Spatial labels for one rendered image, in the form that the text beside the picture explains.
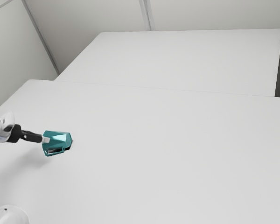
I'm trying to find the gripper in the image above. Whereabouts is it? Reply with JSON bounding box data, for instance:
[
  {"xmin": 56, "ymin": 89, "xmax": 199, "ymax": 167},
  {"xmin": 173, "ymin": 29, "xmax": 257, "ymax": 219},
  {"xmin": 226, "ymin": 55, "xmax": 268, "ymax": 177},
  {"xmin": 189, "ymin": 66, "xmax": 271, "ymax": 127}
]
[{"xmin": 7, "ymin": 124, "xmax": 50, "ymax": 144}]

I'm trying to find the teal faceted mug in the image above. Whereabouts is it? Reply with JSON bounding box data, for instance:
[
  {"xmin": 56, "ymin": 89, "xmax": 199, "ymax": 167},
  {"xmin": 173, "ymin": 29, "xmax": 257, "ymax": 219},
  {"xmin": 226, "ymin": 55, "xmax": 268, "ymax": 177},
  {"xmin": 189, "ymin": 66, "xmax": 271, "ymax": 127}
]
[{"xmin": 41, "ymin": 130, "xmax": 73, "ymax": 157}]

